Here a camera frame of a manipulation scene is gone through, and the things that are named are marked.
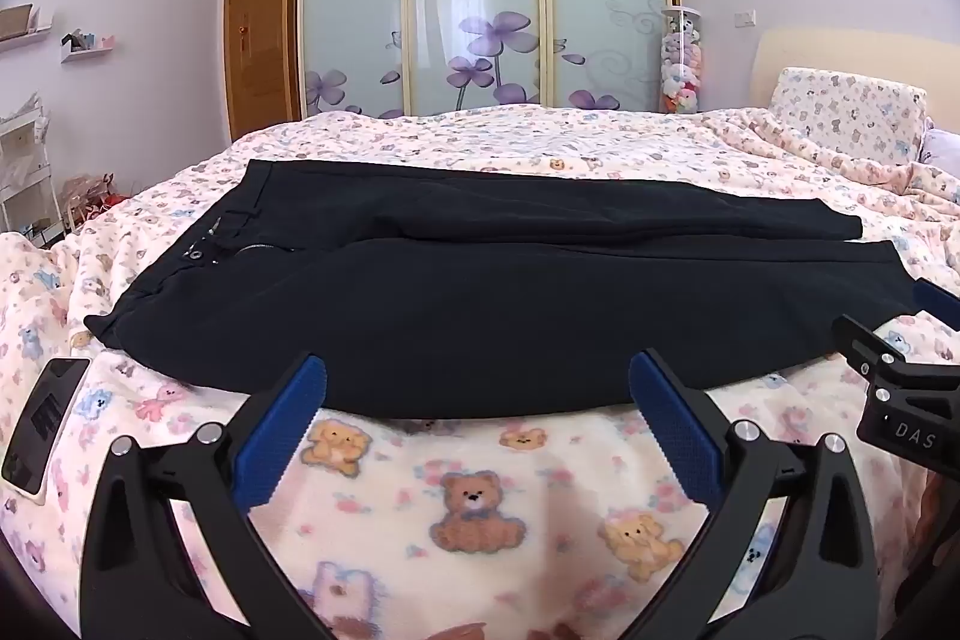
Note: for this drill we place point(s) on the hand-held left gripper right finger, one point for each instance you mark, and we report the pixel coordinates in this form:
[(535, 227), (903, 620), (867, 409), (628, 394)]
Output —
[(675, 434)]

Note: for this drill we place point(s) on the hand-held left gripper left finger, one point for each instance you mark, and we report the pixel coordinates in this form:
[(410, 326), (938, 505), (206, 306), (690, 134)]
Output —
[(281, 434)]

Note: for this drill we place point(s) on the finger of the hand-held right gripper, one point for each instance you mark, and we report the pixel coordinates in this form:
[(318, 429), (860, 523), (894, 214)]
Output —
[(870, 347), (937, 299)]

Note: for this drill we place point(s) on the black pants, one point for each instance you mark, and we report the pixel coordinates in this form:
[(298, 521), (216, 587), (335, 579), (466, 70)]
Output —
[(450, 310)]

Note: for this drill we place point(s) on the purple pillow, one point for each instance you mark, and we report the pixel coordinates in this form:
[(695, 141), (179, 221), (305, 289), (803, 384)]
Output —
[(941, 149)]

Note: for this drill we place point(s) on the bear printed blanket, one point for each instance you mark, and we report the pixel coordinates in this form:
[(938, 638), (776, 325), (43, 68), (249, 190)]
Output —
[(487, 505)]

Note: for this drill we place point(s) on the bear printed pillow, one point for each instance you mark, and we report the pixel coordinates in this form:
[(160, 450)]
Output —
[(847, 115)]

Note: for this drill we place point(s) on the black smartphone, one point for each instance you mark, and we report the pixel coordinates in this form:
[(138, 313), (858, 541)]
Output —
[(41, 422)]

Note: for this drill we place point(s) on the cream headboard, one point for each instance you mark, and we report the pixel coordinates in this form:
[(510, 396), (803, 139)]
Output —
[(825, 48)]

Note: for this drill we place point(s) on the clear tube of plush toys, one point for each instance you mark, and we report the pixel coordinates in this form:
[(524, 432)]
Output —
[(681, 63)]

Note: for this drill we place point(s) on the white storage rack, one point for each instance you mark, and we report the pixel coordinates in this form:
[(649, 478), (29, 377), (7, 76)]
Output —
[(26, 168)]

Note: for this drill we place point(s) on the wooden door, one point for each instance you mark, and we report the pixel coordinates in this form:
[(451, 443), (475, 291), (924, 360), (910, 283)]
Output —
[(255, 48)]

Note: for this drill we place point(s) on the white light switch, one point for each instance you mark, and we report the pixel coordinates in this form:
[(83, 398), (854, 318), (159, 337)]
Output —
[(747, 18)]

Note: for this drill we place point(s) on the small white wall shelf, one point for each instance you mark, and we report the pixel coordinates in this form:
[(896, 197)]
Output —
[(86, 48)]

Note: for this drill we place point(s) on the large white wall shelf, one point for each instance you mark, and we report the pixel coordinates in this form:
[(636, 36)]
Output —
[(22, 29)]

